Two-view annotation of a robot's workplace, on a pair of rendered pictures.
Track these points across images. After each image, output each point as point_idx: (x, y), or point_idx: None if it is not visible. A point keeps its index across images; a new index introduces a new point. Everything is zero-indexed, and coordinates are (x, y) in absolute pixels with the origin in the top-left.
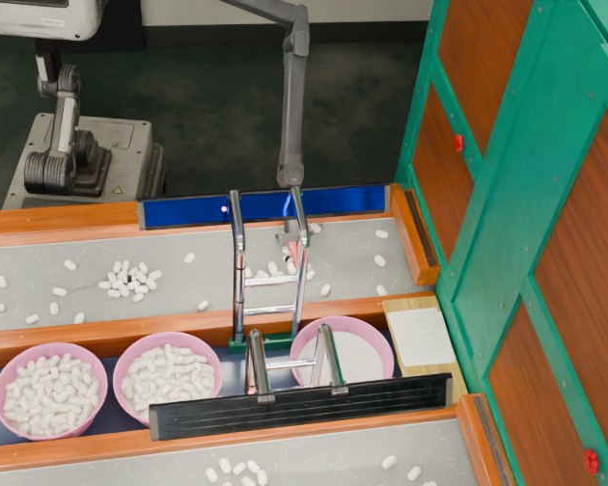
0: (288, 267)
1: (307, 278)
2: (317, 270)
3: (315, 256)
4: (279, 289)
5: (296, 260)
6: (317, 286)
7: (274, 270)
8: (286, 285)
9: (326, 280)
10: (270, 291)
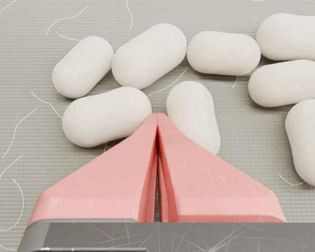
0: (217, 127)
1: (107, 41)
2: (35, 117)
3: (18, 227)
4: (271, 10)
5: (162, 125)
6: (60, 7)
7: (314, 102)
8: (232, 30)
9: (0, 44)
10: None
